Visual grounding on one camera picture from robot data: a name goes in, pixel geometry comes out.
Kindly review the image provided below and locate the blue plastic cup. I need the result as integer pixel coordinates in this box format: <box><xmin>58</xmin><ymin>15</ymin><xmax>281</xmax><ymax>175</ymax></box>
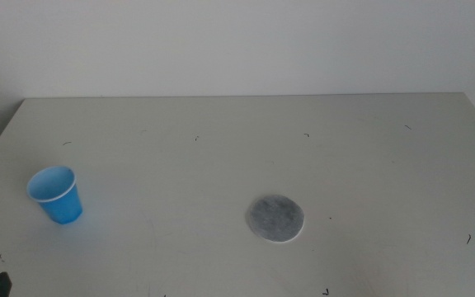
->
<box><xmin>26</xmin><ymin>165</ymin><xmax>84</xmax><ymax>225</ymax></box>

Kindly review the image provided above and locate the round grey cup mat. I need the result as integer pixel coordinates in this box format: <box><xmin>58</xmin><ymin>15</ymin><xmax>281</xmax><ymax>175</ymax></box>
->
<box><xmin>246</xmin><ymin>194</ymin><xmax>306</xmax><ymax>244</ymax></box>

